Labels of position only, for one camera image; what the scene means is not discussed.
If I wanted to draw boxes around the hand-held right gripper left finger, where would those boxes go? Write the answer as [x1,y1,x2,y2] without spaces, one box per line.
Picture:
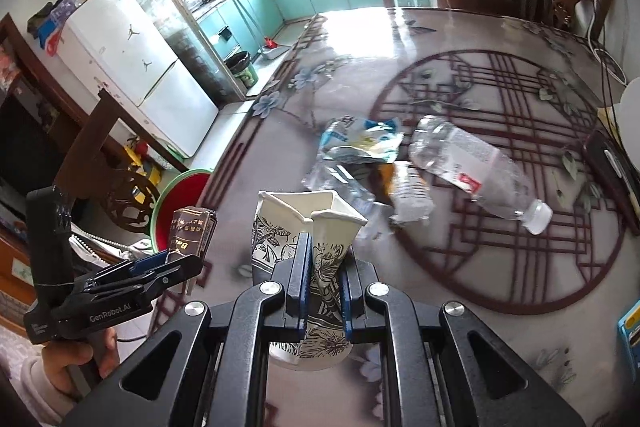
[62,231,315,427]

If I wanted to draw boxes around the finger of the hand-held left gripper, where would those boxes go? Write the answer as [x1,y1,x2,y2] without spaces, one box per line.
[92,251,171,282]
[75,254,206,303]

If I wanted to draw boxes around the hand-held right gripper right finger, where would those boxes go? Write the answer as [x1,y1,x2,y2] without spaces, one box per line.
[341,262,588,427]

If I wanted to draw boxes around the brown cigarette box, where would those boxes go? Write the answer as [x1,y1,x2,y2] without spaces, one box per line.
[169,206,218,270]

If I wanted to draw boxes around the floral print paper cup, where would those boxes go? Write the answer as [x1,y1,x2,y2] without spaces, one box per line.
[250,189,368,370]

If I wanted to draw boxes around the red bucket with green rim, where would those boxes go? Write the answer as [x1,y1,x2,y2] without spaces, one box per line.
[150,168,215,254]

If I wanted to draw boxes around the person's left forearm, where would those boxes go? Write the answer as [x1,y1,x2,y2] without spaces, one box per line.
[0,354,76,427]

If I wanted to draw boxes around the black trash bin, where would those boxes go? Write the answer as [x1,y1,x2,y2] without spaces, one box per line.
[225,51,258,90]

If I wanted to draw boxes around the person's left hand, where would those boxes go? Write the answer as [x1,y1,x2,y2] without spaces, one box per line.
[42,339,106,403]

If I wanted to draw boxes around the white cloth with beads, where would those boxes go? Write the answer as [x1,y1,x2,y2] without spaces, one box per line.
[70,232,153,268]

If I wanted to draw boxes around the clear plastic wrapper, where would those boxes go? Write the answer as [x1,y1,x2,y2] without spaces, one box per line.
[301,159,393,228]

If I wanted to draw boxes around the carved dark wooden chair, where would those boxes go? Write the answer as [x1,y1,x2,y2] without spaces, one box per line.
[52,89,166,233]

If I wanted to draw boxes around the dark wooden cabinet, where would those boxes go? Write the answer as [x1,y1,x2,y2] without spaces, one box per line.
[0,14,76,233]

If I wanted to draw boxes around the printed wrapper with orange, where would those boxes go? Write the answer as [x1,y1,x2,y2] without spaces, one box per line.
[377,161,436,225]

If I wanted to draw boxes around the blue and white snack wrapper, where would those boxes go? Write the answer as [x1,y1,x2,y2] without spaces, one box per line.
[317,116,405,165]

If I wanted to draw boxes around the clear plastic bottle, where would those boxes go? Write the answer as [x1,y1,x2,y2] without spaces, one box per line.
[407,116,553,235]

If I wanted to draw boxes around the white refrigerator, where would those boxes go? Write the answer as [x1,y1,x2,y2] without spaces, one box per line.
[55,0,221,158]

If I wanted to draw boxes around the blue and red bag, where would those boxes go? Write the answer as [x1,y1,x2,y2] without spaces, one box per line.
[37,19,68,58]

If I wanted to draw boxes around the dark green cloth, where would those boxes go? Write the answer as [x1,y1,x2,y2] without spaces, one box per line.
[27,4,56,32]

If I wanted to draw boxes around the grey dustpan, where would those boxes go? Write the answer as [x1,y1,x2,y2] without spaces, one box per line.
[260,39,291,60]

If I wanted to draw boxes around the dark phone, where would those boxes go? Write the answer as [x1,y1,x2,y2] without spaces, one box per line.
[582,129,640,228]

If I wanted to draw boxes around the red handled mop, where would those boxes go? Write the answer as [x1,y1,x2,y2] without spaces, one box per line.
[217,0,278,50]

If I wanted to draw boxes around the white cable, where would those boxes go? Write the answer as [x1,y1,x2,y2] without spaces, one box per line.
[585,0,628,85]

